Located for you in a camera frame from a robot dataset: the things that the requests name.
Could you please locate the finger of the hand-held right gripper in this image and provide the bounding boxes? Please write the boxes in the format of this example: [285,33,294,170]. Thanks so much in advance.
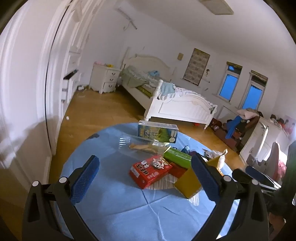
[245,165,282,189]
[232,169,247,184]

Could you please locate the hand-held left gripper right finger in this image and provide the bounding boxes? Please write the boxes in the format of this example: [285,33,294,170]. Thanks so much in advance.
[191,153,270,241]

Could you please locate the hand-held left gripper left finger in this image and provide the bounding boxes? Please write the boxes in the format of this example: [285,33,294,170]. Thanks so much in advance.
[22,155,100,241]

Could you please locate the white plastic bag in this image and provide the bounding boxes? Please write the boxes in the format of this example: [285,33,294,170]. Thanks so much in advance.
[203,149,228,170]

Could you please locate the person's right forearm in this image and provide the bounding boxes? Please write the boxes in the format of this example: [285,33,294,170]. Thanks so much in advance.
[269,141,296,232]

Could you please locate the pink white chair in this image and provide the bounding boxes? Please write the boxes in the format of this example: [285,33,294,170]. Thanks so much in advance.
[266,141,289,184]

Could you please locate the dark red box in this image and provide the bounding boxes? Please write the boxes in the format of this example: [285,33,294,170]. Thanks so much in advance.
[169,162,189,179]

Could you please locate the green box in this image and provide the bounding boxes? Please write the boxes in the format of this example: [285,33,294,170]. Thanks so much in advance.
[163,148,193,168]

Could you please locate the white desk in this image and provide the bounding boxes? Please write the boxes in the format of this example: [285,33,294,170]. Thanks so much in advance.
[239,116,292,163]

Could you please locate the brown boxes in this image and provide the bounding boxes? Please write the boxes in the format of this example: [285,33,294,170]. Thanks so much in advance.
[209,118,241,151]

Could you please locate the blue cloth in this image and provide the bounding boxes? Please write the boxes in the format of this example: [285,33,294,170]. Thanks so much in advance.
[225,115,242,140]

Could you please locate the red printed box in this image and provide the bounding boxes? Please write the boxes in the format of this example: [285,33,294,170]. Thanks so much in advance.
[129,155,173,190]

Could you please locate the pink cloth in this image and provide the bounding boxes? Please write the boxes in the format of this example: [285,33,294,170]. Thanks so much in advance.
[237,108,259,120]

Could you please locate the clear plastic packet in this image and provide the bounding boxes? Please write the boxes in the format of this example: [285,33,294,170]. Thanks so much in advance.
[118,136,171,158]

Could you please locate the blue green milk carton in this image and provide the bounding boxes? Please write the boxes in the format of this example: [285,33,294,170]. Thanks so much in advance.
[137,120,179,143]

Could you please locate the white bed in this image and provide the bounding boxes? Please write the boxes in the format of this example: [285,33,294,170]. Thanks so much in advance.
[120,54,218,130]

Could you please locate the window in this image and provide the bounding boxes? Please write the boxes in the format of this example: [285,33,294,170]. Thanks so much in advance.
[240,70,269,110]
[217,61,243,102]

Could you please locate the light blue clothing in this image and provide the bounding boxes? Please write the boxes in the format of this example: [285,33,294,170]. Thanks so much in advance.
[159,82,179,96]

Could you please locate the open wardrobe drawer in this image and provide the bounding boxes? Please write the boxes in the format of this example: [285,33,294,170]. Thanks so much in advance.
[62,69,79,100]

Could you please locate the white nightstand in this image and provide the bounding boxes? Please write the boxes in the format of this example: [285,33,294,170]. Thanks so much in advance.
[89,62,121,94]

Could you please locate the white wardrobe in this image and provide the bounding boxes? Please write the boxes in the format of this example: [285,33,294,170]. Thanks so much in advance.
[0,0,93,232]

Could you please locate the green blanket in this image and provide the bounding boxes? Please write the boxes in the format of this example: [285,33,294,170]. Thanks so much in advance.
[120,65,162,89]

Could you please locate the ceiling light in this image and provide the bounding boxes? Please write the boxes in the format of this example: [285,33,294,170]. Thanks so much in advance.
[200,0,234,16]

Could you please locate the pink wall poster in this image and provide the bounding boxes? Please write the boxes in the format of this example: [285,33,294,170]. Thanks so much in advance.
[280,114,296,135]

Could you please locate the patterned wall hanging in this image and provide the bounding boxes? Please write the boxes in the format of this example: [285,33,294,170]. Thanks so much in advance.
[183,48,210,86]

